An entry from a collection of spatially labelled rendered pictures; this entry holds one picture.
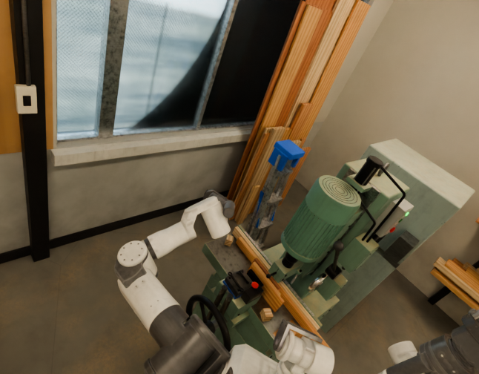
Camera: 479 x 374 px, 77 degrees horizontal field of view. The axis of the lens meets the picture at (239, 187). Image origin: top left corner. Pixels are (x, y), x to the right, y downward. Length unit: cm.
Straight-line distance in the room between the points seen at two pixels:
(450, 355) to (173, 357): 60
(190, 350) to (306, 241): 61
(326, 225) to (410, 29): 270
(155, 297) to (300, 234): 59
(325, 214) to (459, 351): 49
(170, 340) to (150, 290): 13
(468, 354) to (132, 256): 81
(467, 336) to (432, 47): 288
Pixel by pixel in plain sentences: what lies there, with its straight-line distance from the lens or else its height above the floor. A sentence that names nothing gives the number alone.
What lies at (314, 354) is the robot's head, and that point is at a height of 144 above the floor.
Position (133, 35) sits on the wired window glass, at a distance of 189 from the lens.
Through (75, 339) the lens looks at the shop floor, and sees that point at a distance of 220.
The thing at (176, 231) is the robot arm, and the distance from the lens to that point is 91.
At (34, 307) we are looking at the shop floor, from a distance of 231.
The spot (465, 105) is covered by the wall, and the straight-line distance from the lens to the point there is 337.
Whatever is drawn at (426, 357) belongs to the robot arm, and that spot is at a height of 146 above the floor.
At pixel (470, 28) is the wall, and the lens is 343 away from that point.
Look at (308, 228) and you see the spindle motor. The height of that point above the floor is 135.
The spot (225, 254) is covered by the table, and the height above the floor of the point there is 90.
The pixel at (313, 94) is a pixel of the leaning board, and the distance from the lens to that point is 302.
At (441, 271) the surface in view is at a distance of 326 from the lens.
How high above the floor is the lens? 200
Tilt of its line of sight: 35 degrees down
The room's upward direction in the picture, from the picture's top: 25 degrees clockwise
